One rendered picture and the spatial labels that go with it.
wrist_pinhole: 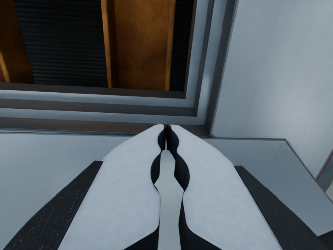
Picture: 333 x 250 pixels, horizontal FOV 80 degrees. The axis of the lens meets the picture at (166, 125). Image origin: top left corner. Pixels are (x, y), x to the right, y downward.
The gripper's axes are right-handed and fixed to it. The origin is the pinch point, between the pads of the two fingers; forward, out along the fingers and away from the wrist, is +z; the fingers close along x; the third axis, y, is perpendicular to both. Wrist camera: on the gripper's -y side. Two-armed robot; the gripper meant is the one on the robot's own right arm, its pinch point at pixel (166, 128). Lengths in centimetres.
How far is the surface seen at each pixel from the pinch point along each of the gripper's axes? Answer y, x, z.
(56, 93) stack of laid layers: -0.2, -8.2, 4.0
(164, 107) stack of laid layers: 0.4, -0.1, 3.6
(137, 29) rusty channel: -3.7, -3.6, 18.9
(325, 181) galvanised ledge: 22.6, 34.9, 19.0
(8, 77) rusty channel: 2.3, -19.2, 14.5
